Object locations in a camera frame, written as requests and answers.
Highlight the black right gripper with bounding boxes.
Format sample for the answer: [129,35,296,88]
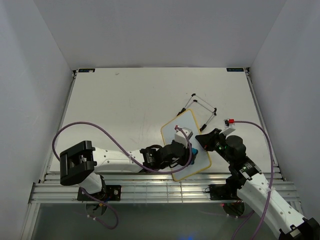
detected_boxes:
[195,128,233,164]

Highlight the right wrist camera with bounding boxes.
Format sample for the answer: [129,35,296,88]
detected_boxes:
[221,118,236,136]

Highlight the blue label sticker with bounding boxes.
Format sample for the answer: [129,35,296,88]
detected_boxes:
[78,68,96,73]
[226,67,244,72]

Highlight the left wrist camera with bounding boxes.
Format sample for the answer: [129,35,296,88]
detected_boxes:
[174,125,193,148]

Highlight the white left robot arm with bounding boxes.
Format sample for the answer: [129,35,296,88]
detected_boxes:
[59,140,199,200]

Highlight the blue whiteboard eraser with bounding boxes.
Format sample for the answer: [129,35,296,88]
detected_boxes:
[190,148,199,165]

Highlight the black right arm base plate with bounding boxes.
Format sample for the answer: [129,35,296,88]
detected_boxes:
[209,183,239,201]

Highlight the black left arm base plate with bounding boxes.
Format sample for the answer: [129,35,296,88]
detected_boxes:
[76,185,122,202]

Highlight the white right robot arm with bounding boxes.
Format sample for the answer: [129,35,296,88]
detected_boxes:
[195,128,320,240]

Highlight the aluminium frame rails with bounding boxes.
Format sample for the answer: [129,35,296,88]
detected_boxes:
[21,67,312,240]

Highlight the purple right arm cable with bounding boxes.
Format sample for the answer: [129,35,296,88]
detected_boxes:
[199,120,275,240]

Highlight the wire whiteboard stand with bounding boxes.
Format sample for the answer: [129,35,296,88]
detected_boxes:
[176,93,217,133]

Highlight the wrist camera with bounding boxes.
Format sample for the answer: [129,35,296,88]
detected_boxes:
[221,118,236,136]
[174,125,193,148]

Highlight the yellow framed small whiteboard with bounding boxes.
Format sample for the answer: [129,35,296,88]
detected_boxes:
[160,109,212,182]

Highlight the blue label sticker left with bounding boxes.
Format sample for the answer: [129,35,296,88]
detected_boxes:
[78,68,96,73]

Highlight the blue label sticker right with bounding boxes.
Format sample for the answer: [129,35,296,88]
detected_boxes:
[226,67,244,72]

